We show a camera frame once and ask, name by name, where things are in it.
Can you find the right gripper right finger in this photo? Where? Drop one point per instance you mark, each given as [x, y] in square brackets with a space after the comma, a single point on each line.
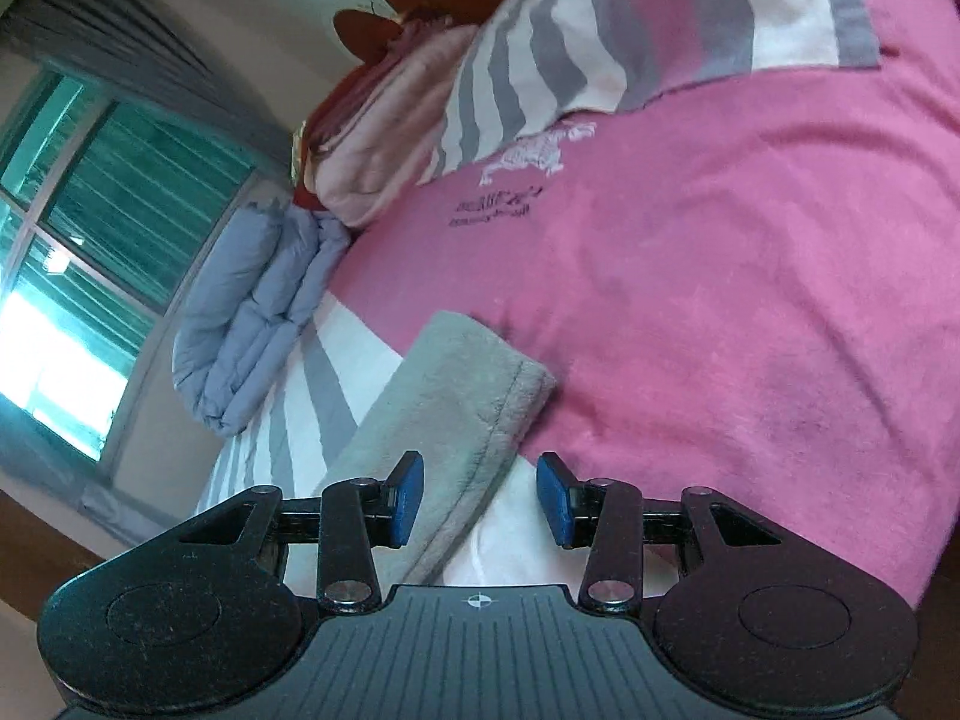
[721, 547]

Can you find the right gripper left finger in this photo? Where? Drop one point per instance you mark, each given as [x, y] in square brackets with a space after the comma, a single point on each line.
[344, 524]

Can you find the grey fleece pants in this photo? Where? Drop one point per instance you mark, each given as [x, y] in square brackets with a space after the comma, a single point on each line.
[464, 399]

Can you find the folded blue grey duvet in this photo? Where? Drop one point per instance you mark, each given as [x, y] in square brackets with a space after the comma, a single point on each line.
[256, 291]

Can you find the striped pink grey bedsheet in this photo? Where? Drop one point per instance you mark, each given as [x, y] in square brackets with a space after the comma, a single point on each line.
[749, 284]

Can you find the window with green shutters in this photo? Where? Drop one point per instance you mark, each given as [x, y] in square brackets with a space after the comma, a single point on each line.
[105, 207]

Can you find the striped grey white pillow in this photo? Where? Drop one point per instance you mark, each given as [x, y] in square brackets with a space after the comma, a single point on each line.
[536, 61]

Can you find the grey curtain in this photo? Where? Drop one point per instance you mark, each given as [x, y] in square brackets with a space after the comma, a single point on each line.
[143, 53]

